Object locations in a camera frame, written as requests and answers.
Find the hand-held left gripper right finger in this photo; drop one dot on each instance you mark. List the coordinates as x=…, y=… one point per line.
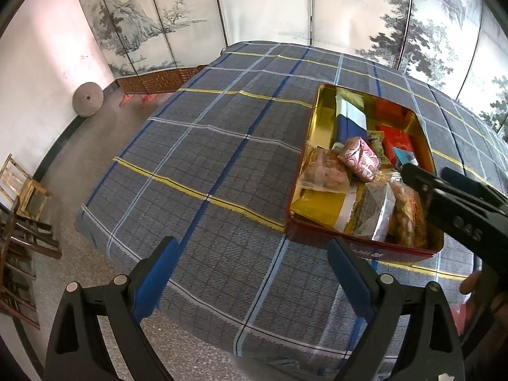
x=349, y=278

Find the clear bag of fried twists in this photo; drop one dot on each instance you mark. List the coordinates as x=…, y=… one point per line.
x=410, y=214
x=325, y=174

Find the dark wooden furniture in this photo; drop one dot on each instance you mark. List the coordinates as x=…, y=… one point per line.
x=20, y=270

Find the pink patterned snack packet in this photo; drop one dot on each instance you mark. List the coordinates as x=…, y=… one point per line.
x=359, y=156

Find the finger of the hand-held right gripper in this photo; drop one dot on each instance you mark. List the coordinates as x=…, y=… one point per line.
x=472, y=188
x=424, y=184

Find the light wooden chair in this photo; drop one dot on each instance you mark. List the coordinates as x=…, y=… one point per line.
x=27, y=190

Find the grey plaid tablecloth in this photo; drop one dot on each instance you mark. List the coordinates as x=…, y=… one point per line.
x=222, y=158

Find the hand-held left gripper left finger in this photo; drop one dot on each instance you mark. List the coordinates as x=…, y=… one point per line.
x=158, y=276

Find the yellow snack packet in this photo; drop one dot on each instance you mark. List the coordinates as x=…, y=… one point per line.
x=317, y=206

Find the navy and white snack packet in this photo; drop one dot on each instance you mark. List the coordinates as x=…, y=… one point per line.
x=349, y=131

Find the red snack packet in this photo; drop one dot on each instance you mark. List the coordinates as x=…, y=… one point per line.
x=397, y=141

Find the round stone disc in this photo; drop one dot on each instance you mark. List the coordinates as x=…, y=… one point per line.
x=87, y=100

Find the teal snack packet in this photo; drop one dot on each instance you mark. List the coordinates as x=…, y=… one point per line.
x=403, y=154

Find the small green candy packet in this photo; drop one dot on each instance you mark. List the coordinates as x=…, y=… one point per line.
x=379, y=149

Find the pink plastic item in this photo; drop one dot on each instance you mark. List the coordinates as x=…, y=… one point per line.
x=133, y=99

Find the clear bag of dark snacks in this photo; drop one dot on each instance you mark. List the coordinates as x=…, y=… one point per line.
x=373, y=210

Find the red tin box gold inside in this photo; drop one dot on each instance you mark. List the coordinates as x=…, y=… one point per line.
x=321, y=127

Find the person's right hand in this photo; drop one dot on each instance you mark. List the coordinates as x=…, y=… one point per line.
x=472, y=283

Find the painted folding screen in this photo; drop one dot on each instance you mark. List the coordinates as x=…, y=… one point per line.
x=258, y=4

